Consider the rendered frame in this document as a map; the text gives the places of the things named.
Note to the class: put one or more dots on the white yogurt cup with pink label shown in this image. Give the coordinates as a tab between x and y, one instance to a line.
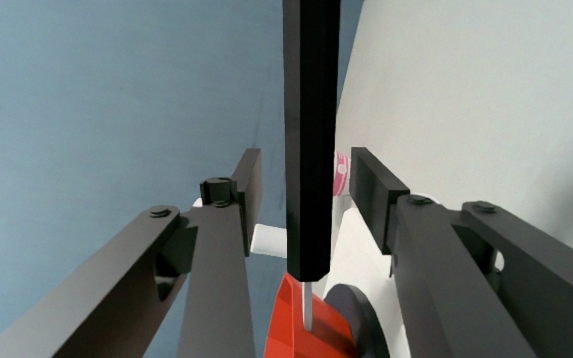
341	175

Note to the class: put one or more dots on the white plastic bottle with blue cap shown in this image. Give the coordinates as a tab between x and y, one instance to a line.
269	241

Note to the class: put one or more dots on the white hot plate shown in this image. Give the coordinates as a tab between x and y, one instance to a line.
359	289

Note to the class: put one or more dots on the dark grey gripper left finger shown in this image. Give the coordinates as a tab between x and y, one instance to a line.
113	304

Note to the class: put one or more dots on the red frying pan with black handle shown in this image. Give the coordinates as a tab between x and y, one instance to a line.
310	104

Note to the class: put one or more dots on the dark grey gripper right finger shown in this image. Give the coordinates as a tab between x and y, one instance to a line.
448	304

